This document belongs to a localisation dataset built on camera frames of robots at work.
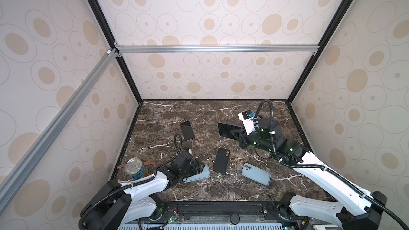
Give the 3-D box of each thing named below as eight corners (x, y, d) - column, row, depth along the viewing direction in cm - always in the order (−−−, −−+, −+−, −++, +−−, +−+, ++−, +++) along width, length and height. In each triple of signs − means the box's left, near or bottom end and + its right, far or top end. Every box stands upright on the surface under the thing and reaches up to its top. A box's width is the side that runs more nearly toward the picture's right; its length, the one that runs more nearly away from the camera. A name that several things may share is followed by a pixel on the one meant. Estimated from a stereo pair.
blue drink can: (131, 182, 85) (121, 173, 75) (135, 167, 90) (127, 157, 80) (146, 182, 85) (138, 173, 75) (150, 167, 90) (143, 157, 80)
